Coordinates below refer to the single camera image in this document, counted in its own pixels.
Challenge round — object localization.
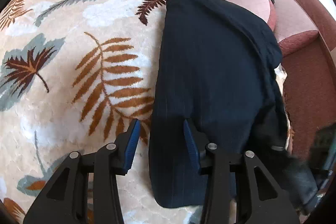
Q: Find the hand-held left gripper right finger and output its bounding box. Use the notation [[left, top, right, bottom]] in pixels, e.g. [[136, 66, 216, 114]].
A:
[[183, 119, 300, 224]]

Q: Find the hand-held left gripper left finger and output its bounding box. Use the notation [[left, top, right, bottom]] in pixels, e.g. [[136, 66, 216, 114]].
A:
[[23, 119, 142, 224]]

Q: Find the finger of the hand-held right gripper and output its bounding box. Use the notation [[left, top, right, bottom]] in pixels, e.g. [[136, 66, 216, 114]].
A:
[[270, 144, 319, 215]]

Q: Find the navy blue zip jacket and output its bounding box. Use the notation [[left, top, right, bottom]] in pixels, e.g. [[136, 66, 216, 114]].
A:
[[148, 0, 292, 209]]

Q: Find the reddish brown sofa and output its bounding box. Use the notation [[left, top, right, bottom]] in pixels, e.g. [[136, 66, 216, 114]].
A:
[[280, 0, 336, 153]]

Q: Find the small pink sofa cushion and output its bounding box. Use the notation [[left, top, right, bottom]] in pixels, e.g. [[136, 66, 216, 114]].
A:
[[272, 0, 327, 57]]

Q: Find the leaf print fleece blanket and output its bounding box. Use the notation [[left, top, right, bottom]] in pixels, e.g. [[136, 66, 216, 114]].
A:
[[0, 0, 294, 224]]

